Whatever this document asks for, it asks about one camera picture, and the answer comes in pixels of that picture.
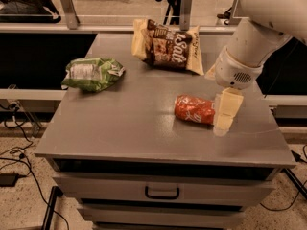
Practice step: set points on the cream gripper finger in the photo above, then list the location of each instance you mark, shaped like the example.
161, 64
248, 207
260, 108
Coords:
226, 106
210, 73

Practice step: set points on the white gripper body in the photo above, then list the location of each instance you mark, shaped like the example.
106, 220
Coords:
232, 71

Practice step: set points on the red coca-cola can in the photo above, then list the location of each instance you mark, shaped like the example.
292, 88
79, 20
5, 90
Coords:
194, 109

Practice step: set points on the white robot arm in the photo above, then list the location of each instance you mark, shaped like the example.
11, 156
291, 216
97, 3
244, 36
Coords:
265, 26

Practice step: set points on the brown and cream snack bag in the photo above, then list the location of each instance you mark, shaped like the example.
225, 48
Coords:
160, 46

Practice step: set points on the green chip bag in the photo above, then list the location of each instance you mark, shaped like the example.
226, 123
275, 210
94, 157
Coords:
92, 74

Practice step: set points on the grey drawer cabinet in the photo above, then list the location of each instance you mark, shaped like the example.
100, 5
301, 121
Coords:
105, 148

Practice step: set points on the black power adapter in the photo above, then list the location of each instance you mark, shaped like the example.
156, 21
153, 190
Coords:
8, 179

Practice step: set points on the middle metal rail bracket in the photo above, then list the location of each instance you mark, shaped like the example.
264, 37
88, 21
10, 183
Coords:
185, 13

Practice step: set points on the metal rail bracket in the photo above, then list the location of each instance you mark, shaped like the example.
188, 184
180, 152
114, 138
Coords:
185, 13
72, 20

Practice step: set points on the black drawer handle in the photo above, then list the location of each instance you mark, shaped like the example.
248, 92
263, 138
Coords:
151, 193

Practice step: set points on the left metal rail bracket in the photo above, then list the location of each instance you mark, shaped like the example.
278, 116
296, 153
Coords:
72, 20

